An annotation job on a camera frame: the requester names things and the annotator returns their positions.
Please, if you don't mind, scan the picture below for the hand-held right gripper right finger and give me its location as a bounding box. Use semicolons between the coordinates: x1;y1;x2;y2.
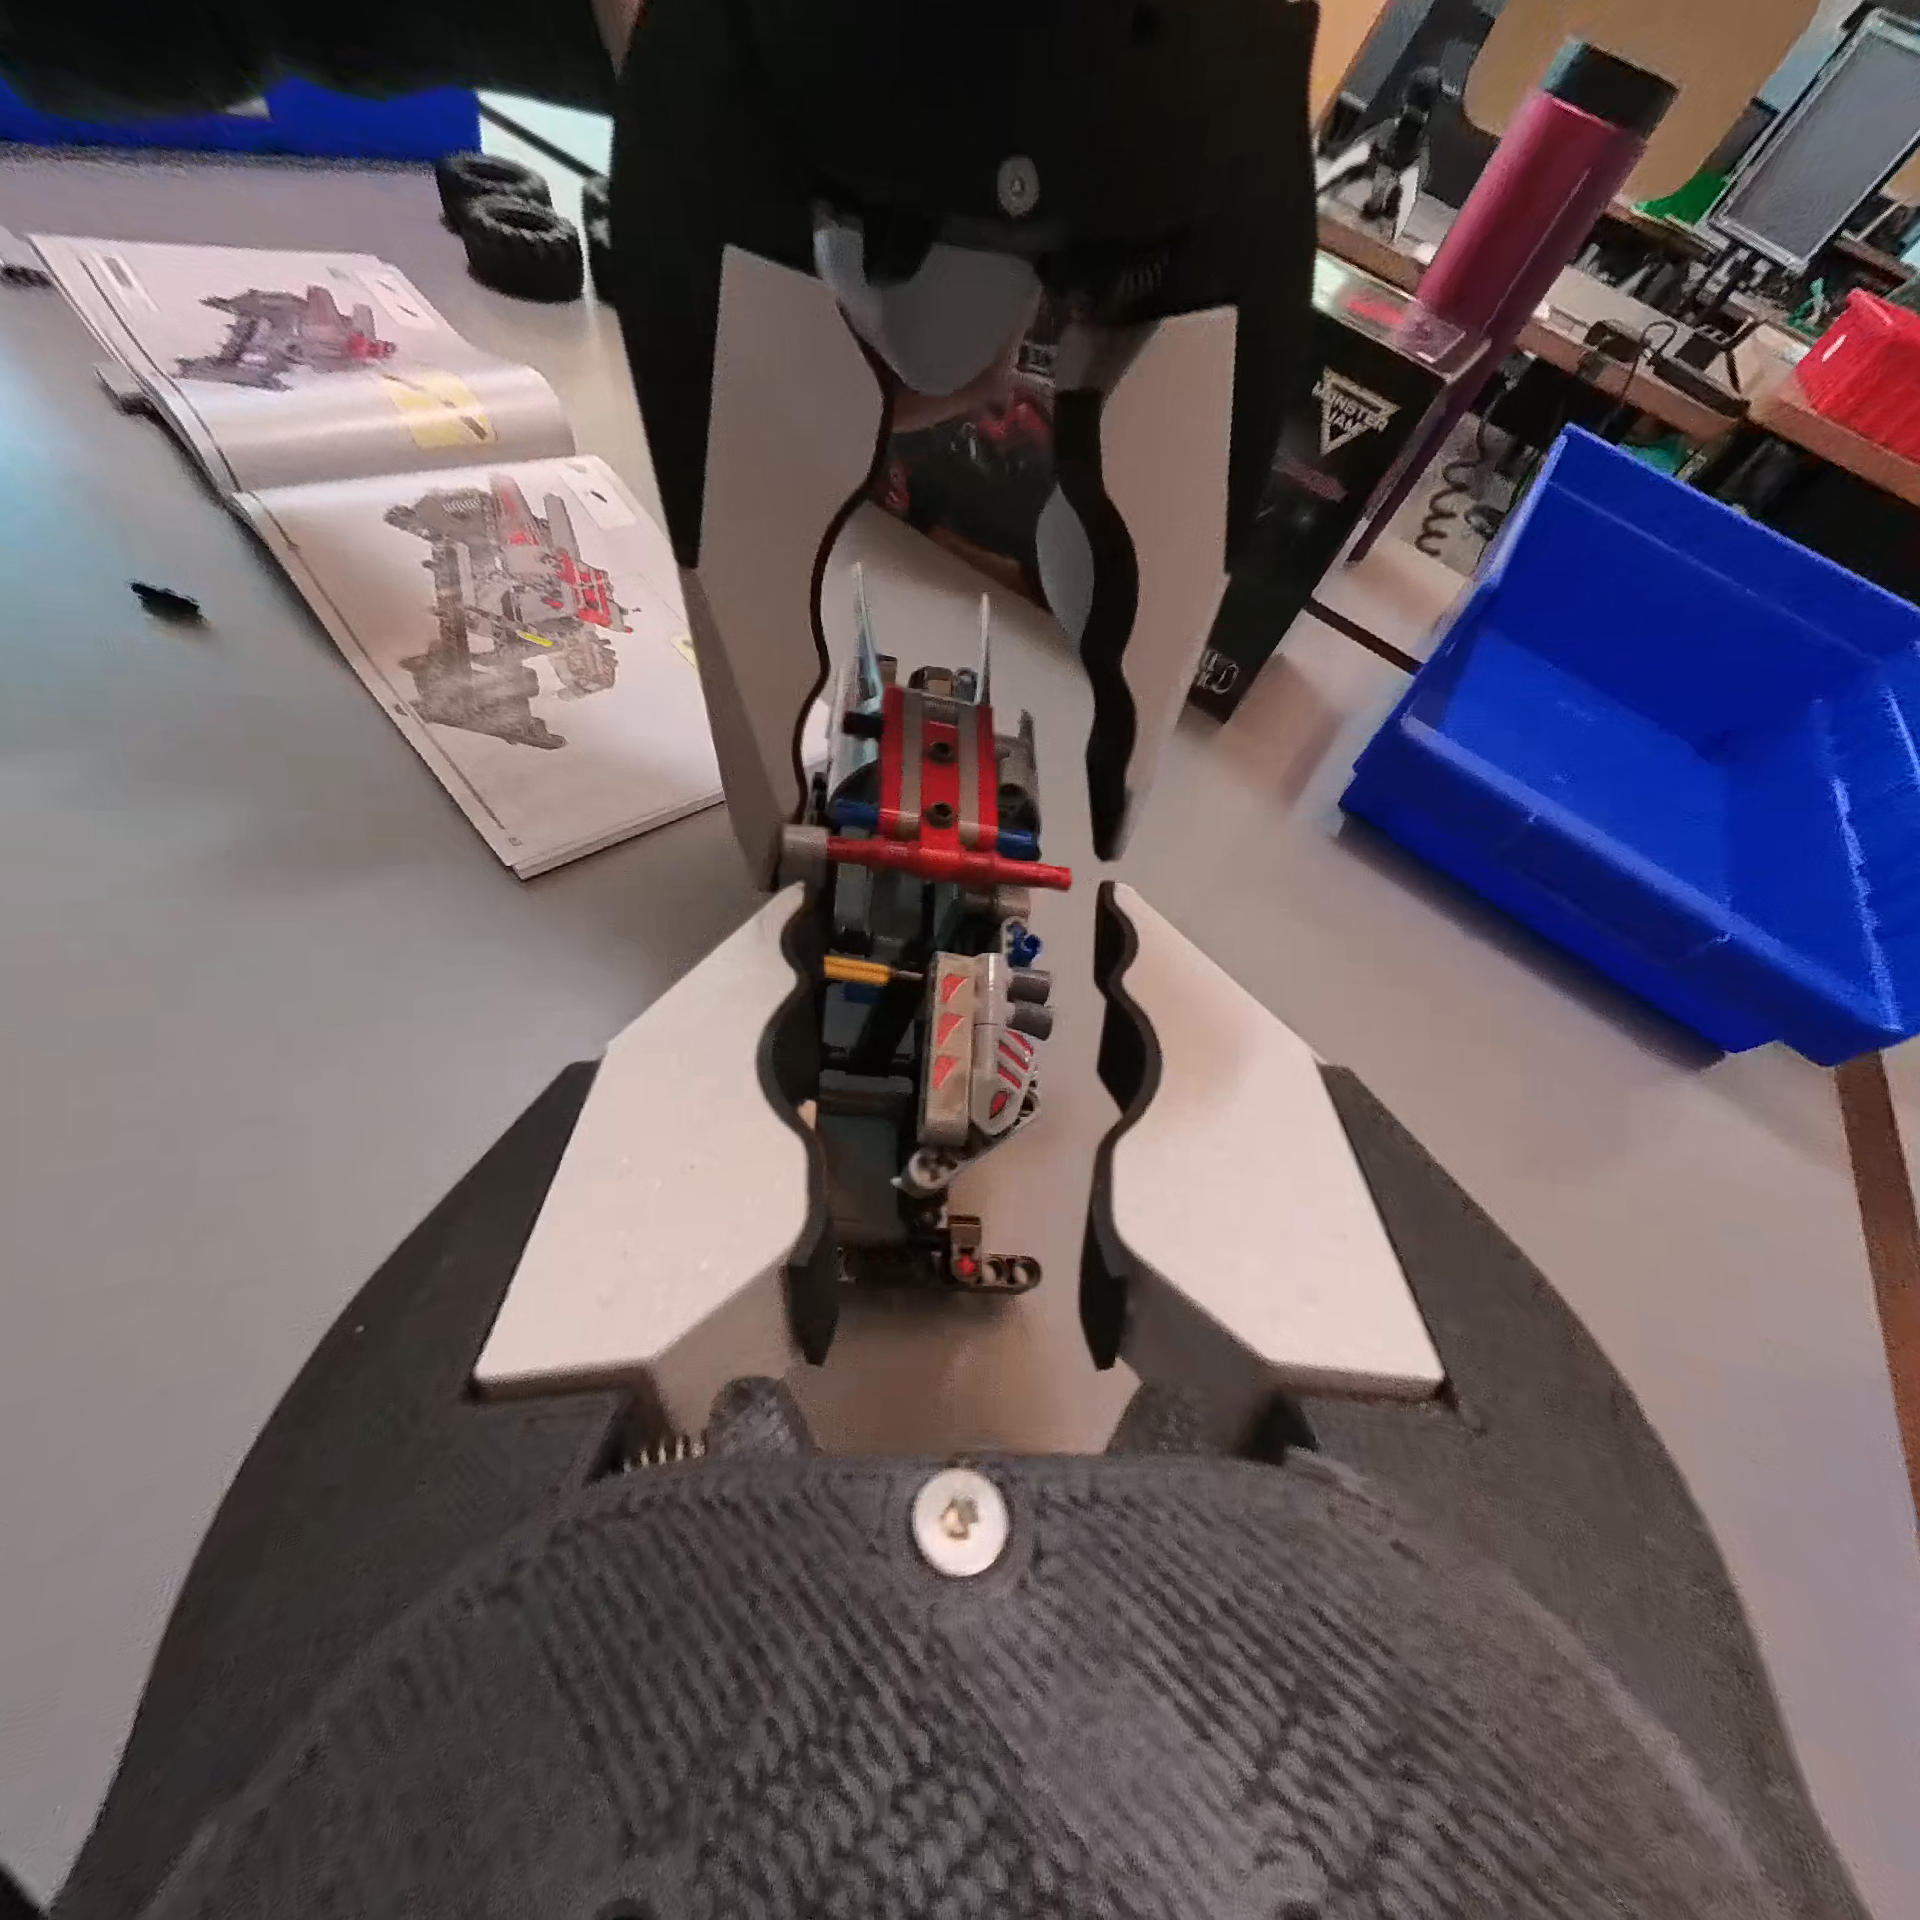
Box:
1076;881;1448;1404

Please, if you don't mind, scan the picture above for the brick-built toy truck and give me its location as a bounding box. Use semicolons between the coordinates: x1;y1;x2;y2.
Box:
802;562;1074;1297

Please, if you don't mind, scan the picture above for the grey desk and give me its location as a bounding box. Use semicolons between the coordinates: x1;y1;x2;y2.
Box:
0;142;1920;1920

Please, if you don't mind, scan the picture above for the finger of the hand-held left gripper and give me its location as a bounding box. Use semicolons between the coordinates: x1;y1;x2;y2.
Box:
1036;303;1242;863
679;244;902;889

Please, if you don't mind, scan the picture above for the grey monitor screen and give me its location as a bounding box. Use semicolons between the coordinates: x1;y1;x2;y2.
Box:
1710;6;1920;272

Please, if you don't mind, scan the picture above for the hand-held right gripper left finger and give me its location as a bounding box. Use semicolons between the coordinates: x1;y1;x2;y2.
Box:
473;881;844;1404

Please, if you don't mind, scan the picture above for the blue open-front bin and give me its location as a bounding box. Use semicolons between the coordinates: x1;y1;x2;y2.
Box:
1340;424;1920;1068

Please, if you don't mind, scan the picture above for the red plastic crate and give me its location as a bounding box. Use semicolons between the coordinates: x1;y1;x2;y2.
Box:
1791;283;1920;453

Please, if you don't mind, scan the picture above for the black toy set box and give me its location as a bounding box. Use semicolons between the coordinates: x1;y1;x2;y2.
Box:
876;292;1454;724

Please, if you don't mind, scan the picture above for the instruction booklet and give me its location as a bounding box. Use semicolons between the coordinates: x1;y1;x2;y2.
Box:
29;232;728;878

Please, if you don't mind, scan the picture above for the maroon bottle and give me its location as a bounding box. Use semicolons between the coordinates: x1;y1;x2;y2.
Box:
1417;41;1680;324

